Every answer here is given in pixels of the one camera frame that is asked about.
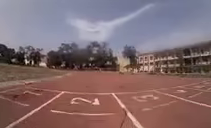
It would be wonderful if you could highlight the red running track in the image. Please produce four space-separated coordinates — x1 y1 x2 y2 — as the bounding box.
0 69 211 128

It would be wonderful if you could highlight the row of trees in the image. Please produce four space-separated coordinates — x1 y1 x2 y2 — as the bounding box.
0 40 138 71

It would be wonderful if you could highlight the long pale multi-storey building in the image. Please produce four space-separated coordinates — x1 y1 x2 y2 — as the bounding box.
135 39 211 75

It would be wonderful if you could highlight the small white building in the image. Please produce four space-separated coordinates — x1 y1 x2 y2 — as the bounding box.
23 55 48 68

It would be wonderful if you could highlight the dry grass field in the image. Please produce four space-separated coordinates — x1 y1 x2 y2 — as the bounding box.
0 62 71 84

